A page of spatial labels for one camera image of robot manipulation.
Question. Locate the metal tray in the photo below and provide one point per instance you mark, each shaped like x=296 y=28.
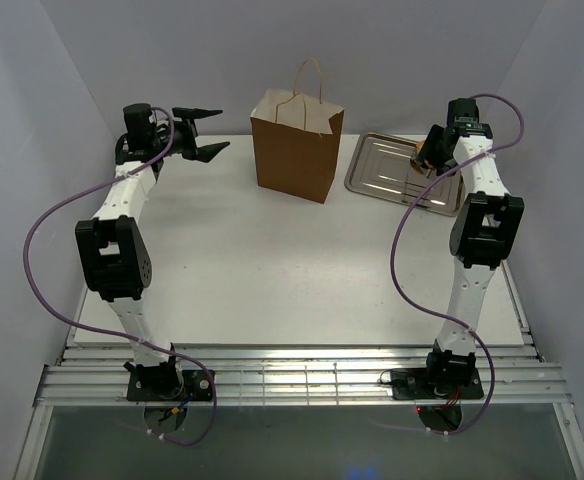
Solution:
x=381 y=168

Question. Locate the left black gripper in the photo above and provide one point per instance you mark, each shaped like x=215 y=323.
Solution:
x=188 y=130

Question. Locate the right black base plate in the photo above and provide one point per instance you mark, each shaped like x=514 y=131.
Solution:
x=415 y=384

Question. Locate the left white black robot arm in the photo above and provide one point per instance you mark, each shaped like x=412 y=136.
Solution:
x=114 y=258

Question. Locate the aluminium rail frame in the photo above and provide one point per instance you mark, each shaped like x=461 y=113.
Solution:
x=298 y=376

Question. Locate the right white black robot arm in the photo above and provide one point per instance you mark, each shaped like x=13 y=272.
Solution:
x=481 y=238

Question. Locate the brown paper bag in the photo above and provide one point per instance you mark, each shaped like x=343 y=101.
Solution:
x=296 y=139

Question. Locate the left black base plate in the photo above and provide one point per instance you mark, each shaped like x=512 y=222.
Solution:
x=202 y=385

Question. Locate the glazed ring donut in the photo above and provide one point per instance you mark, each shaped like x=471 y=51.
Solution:
x=425 y=154

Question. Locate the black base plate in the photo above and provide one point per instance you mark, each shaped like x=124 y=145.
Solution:
x=202 y=385
x=415 y=384

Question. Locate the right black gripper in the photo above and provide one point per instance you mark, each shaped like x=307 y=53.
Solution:
x=428 y=150

